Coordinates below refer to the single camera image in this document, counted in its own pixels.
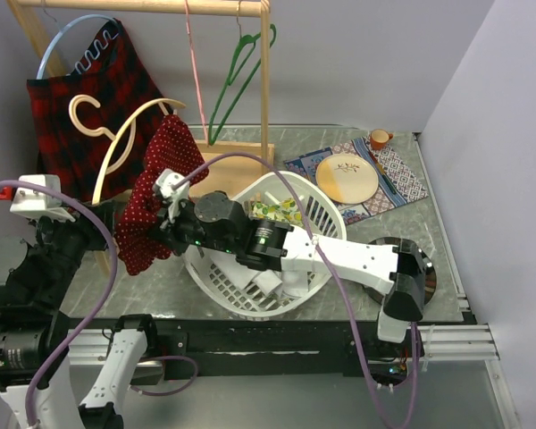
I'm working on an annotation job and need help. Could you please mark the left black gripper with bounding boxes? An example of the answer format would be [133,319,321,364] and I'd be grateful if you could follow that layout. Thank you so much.
[28,194,116,305]

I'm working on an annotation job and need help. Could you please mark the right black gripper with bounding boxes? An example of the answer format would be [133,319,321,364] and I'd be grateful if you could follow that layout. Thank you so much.
[147,194,239,257]

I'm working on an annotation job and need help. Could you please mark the red polka dot garment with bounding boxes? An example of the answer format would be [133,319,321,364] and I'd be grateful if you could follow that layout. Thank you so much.
[113,114,208,277]

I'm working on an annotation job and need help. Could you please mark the green plastic hanger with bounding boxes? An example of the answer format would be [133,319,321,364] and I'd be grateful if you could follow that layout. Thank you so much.
[206,1,277,146]

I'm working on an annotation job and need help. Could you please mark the lemon print garment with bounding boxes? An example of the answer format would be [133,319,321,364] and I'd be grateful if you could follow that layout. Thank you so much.
[251,198,303,227]

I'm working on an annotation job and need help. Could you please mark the white cloth garment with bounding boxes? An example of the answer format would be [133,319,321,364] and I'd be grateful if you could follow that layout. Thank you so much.
[217,259,310,299]

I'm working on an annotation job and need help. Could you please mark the red black plaid skirt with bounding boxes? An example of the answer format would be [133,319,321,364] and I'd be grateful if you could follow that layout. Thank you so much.
[27,21,162,202]

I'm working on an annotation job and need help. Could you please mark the light wooden hanger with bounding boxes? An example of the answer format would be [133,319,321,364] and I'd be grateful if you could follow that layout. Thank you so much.
[69,95,203,275]

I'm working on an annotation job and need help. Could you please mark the pink wire hanger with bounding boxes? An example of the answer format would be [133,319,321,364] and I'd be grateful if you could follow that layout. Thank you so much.
[183,0,209,144]

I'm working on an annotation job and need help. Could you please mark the light blue hanger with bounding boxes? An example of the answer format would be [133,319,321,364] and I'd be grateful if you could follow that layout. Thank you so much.
[36,14,119,80]

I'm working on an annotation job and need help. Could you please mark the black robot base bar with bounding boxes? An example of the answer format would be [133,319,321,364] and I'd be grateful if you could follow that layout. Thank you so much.
[71,312,430,381]

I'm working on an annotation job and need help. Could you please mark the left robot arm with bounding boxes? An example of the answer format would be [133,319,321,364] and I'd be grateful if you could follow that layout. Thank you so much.
[0,215,160,428]

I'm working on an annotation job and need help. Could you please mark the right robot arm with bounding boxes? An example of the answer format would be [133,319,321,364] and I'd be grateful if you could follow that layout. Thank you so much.
[149,190,427,357]

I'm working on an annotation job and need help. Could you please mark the wooden clothes rack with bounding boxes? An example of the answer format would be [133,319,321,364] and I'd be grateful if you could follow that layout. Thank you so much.
[7,1,274,197]

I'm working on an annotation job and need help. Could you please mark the white laundry basket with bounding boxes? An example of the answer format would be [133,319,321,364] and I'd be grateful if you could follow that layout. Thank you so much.
[183,172,347,321]

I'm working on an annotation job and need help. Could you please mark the beige floral plate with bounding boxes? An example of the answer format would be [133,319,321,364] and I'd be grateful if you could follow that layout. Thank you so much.
[315,153,379,205]

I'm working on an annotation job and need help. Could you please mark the green chopstick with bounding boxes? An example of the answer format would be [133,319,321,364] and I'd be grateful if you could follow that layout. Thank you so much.
[369,153,398,195]

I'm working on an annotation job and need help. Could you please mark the orange cup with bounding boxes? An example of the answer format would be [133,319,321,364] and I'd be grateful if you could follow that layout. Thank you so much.
[369,129,394,151]

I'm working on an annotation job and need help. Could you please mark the patterned placemat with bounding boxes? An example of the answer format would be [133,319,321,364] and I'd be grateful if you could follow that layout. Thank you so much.
[284,137,428,225]

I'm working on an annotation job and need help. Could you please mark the dark rimmed plate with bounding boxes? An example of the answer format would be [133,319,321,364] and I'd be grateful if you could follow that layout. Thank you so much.
[364,237,437,305]

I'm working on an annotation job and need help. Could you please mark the aluminium rail frame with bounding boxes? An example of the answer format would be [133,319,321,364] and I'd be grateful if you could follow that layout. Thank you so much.
[6,267,519,429]

